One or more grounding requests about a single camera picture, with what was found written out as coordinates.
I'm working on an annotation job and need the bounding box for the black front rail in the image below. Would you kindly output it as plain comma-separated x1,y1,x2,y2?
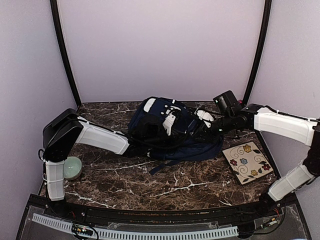
65,202,262,224

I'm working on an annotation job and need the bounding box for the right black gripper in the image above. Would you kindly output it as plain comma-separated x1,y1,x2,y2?
192,113,236,145

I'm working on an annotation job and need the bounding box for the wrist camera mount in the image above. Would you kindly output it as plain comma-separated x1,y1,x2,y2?
162,111,180,136
194,108,216,129

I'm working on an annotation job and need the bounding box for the white slotted cable duct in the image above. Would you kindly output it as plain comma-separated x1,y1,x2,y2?
31,213,239,240

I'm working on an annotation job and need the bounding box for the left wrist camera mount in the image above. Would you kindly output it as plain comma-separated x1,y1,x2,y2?
162,111,180,136

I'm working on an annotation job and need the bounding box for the navy blue backpack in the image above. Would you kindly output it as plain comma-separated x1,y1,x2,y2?
127,96,224,175

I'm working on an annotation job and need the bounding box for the floral square ceramic plate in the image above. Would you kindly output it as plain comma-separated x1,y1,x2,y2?
222,141,274,185

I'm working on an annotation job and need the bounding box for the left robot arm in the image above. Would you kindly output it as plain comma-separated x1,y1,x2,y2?
38,108,152,218

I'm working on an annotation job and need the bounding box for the left black frame post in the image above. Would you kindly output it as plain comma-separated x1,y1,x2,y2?
49,0,82,108

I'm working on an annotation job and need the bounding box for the small green circuit board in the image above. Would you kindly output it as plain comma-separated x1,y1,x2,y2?
71,224,93,235

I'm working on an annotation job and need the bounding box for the right black frame post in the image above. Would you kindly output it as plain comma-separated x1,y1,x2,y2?
242,0,272,106

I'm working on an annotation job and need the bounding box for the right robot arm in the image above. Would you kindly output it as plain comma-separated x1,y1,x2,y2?
194,90,320,217

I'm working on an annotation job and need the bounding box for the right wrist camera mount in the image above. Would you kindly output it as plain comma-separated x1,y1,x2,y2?
194,108,216,129

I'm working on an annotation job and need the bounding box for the black frame post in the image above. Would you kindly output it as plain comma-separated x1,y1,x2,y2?
242,0,272,106
49,0,82,108

